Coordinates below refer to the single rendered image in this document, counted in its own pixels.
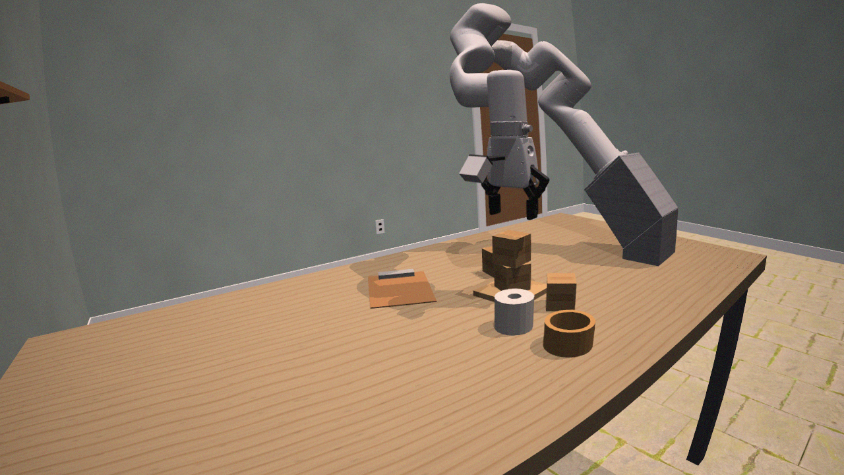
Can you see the brown clipboard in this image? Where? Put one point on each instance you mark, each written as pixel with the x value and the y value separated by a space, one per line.
pixel 399 287

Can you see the brown cube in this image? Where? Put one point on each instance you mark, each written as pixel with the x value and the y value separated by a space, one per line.
pixel 487 261
pixel 511 248
pixel 561 291
pixel 511 278

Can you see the dark brown open cylinder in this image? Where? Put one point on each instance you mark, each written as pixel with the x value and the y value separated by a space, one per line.
pixel 560 337

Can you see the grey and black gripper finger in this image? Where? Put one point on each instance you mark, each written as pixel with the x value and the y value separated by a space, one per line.
pixel 494 197
pixel 534 193

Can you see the grey cylinder with white top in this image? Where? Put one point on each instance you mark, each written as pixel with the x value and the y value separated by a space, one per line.
pixel 514 311

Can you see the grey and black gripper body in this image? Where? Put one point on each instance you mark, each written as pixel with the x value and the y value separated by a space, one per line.
pixel 514 171

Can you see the tan square wooden board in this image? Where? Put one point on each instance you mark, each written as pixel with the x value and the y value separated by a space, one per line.
pixel 488 291

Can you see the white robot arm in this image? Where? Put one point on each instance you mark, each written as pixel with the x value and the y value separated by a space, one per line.
pixel 472 38

